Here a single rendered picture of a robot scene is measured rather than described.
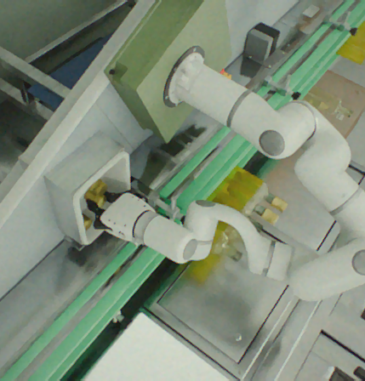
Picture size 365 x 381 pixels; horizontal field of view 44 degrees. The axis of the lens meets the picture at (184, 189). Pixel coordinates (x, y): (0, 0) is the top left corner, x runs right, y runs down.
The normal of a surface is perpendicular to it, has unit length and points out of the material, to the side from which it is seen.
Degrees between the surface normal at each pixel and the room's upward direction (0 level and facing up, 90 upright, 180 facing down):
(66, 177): 90
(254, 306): 90
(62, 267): 90
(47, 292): 90
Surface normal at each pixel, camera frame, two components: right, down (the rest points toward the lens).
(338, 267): -0.29, 0.00
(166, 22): -0.18, -0.26
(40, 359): 0.07, -0.58
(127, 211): -0.19, -0.68
